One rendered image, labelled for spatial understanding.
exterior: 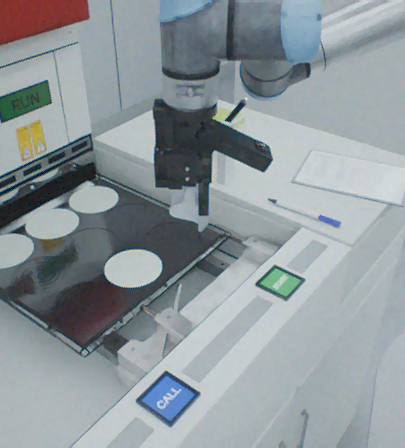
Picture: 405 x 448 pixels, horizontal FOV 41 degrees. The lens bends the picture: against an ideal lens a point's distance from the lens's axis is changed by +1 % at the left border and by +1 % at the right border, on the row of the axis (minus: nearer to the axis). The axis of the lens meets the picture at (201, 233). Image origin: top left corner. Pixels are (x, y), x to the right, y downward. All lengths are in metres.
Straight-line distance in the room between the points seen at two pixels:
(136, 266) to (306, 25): 0.50
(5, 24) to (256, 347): 0.65
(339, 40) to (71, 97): 0.58
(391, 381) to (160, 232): 0.48
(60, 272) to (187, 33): 0.48
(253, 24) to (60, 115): 0.59
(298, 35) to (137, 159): 0.57
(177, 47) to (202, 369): 0.40
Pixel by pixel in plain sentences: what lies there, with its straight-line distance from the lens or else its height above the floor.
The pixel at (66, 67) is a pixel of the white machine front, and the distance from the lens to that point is 1.14.
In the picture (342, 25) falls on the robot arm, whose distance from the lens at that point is 0.81.
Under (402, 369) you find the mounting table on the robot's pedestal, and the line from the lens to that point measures 0.94.
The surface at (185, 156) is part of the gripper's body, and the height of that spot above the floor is 1.16.
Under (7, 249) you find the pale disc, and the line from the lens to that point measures 1.03.
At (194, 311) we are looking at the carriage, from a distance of 0.88.
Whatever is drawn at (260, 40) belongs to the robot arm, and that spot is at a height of 1.31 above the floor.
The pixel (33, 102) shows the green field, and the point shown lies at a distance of 1.10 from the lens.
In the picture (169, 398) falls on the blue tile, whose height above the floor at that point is 0.96.
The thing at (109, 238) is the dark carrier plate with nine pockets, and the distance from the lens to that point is 1.01.
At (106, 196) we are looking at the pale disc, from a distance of 1.13.
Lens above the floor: 1.51
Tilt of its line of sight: 37 degrees down
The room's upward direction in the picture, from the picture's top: straight up
